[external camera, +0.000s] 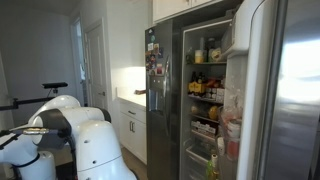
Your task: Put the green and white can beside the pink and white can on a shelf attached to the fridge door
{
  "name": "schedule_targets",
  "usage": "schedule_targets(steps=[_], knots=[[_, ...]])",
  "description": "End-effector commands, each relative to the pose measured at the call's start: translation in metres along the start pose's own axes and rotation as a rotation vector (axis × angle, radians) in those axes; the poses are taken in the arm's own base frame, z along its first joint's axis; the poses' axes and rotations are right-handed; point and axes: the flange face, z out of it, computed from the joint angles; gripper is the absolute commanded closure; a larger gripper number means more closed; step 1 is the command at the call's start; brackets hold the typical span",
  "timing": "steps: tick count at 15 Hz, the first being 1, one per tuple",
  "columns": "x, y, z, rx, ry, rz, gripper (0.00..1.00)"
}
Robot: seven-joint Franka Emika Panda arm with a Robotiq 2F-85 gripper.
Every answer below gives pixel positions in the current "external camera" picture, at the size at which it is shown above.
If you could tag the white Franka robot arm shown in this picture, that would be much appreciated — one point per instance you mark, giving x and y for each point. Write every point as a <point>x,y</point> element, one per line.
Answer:
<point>96,146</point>

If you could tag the steel fridge door with dispenser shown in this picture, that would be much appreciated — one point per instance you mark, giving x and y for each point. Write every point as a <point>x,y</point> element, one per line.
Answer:
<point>160,140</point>

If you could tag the white room door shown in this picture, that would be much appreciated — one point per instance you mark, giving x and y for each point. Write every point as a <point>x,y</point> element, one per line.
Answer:
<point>96,66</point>

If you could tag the clear plastic door bin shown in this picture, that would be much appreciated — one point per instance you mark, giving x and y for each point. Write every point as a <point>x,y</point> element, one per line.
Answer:
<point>224,133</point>

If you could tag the pink and white can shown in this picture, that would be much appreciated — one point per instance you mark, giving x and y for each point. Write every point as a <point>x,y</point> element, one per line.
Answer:
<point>233,150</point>

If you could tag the fridge door with shelf bins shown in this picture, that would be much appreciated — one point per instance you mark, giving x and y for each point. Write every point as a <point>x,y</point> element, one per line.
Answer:
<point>256,100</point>

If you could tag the small brown object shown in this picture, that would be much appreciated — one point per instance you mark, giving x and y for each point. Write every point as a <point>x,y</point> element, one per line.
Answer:
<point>140,91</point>

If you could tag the red picture magnet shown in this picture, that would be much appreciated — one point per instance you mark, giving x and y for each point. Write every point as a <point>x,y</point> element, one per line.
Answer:
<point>159,69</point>

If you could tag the yellow beer pack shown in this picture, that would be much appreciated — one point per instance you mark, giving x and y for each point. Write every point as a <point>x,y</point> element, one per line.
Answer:
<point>196,88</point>

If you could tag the dark square magnet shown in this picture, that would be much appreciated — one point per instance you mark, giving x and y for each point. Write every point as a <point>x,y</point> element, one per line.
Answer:
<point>161,52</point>

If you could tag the small round pale fruit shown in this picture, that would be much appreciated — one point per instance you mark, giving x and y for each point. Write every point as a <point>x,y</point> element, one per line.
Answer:
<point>195,109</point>

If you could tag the small photo magnet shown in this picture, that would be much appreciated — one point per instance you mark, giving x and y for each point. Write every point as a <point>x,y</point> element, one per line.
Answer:
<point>156,49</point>

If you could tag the small green bottle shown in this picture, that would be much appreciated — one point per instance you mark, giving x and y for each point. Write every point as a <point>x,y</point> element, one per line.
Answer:
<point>189,57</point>

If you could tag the white card magnet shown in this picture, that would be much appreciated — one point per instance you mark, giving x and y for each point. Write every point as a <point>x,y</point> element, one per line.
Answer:
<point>150,46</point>

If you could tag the white base cabinet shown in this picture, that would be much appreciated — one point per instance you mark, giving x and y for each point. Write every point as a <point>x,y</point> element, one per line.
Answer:
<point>136,133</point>

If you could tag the white and yellow tub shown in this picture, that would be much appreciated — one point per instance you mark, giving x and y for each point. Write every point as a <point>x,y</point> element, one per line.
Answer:
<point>199,56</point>

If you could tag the teal round magnet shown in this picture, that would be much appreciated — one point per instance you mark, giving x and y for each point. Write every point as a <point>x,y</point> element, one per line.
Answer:
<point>153,38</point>

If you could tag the red food packages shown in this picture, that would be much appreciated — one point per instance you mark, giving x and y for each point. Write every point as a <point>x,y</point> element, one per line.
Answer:
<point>212,82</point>

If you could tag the white yogurt cups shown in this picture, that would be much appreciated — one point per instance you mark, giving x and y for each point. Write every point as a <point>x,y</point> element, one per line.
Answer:
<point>215,94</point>

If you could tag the refrigerator body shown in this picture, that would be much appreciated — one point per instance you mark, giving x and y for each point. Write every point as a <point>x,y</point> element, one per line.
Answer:
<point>184,140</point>

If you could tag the egg cartons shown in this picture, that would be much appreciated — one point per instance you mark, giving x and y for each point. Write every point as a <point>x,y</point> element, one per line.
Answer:
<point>204,127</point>

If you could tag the yellow melon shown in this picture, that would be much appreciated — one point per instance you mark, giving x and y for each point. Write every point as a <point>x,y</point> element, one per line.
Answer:
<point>213,112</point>

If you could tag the tall clear bottle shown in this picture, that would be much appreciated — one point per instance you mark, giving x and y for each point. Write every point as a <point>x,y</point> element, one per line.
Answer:
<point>201,43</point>

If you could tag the yellowish food bag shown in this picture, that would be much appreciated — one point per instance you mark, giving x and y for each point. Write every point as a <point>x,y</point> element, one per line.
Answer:
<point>216,55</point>

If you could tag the dark jar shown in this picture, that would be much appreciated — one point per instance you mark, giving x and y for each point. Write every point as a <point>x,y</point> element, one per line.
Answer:
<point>210,44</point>

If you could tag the clear crisper drawer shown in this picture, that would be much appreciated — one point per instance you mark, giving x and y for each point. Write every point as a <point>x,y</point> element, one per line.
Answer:
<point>200,151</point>

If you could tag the clear bag of red food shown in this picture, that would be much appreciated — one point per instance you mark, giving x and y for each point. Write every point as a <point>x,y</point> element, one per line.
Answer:
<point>231,111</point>

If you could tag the white capped plastic bottle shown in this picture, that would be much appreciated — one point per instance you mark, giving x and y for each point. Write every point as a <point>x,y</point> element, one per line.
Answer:
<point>221,146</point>

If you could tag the white upper cabinets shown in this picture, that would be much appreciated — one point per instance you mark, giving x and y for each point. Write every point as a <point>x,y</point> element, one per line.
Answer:
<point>170,8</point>

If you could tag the green glass bottle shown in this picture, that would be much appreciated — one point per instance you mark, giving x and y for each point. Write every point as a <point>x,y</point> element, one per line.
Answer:
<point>210,170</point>

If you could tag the black stereo camera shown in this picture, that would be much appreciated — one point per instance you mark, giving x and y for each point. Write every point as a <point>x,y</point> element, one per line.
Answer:
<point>55,85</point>

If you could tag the black camera boom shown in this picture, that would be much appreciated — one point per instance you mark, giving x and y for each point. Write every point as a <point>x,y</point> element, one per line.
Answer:
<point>30,101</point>

